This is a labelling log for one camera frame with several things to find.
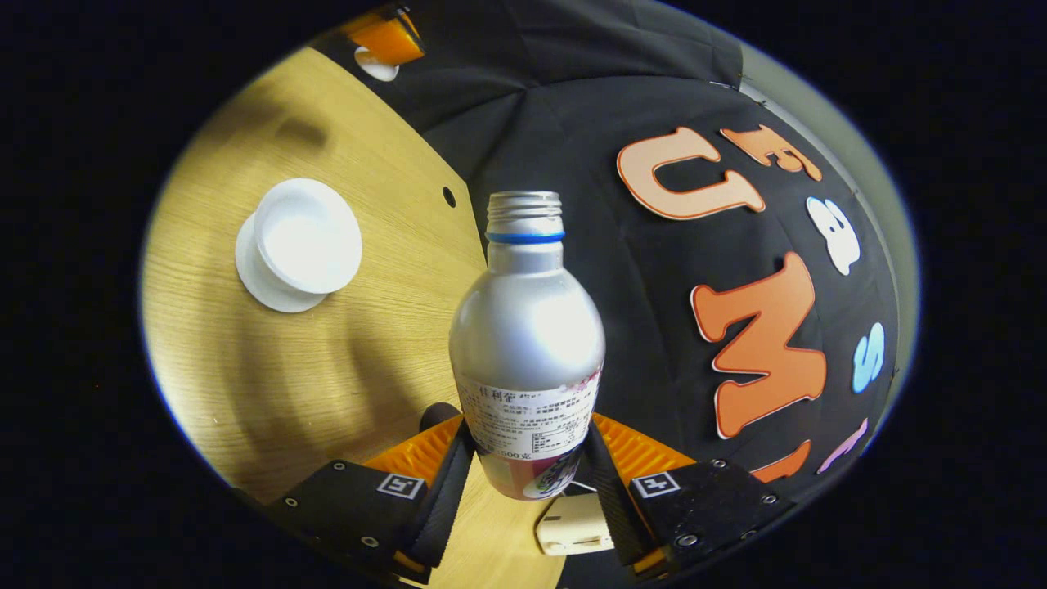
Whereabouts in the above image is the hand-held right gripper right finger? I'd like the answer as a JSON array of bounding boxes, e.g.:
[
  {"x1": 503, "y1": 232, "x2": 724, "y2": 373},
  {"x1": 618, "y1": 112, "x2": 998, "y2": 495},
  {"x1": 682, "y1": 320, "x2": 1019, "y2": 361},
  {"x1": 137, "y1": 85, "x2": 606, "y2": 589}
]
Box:
[{"x1": 581, "y1": 413, "x2": 796, "y2": 578}]

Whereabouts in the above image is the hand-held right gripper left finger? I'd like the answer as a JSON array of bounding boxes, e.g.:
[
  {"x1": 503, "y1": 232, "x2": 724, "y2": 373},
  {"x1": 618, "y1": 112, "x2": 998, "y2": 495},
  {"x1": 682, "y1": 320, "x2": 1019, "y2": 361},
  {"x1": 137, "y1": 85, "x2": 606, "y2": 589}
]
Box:
[{"x1": 268, "y1": 413, "x2": 477, "y2": 585}]

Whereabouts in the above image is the white teacup lid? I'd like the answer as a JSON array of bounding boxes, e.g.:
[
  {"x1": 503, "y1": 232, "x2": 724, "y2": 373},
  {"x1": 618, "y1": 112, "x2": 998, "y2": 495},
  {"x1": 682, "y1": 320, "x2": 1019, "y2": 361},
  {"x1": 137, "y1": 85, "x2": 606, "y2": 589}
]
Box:
[{"x1": 354, "y1": 47, "x2": 401, "y2": 83}]

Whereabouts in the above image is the dark round coaster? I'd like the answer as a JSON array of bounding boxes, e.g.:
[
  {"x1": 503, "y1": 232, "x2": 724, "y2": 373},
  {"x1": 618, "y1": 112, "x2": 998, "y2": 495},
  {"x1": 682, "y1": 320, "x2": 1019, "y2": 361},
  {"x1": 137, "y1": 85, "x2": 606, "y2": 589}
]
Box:
[{"x1": 418, "y1": 401, "x2": 464, "y2": 435}]

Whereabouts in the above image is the silver water bottle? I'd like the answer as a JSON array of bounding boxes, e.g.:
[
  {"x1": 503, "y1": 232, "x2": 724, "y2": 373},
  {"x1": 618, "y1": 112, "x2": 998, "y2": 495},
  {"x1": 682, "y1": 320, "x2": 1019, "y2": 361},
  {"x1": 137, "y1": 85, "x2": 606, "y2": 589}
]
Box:
[{"x1": 447, "y1": 190, "x2": 607, "y2": 502}]

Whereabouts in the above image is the white teacup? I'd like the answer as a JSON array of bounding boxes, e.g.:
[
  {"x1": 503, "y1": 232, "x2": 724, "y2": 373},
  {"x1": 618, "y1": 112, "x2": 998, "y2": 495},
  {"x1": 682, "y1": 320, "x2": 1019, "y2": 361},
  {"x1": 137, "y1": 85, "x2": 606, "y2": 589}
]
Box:
[{"x1": 253, "y1": 178, "x2": 364, "y2": 296}]

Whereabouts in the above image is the white toaster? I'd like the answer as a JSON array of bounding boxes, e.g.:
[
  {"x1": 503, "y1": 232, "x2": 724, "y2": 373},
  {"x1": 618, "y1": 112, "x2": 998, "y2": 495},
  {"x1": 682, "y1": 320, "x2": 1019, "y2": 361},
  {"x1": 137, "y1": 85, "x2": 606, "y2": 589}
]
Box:
[{"x1": 535, "y1": 490, "x2": 616, "y2": 558}]

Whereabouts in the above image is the black backdrop cloth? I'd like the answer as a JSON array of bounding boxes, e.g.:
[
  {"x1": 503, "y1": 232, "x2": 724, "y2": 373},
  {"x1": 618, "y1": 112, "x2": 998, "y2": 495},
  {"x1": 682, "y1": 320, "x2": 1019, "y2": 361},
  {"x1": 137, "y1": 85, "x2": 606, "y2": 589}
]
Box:
[{"x1": 311, "y1": 0, "x2": 905, "y2": 586}]

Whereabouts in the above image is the white saucer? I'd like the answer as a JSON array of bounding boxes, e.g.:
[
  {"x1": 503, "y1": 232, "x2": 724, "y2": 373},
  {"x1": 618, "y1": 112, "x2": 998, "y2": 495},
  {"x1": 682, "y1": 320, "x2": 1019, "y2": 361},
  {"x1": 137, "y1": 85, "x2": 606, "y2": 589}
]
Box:
[{"x1": 234, "y1": 211, "x2": 330, "y2": 315}]

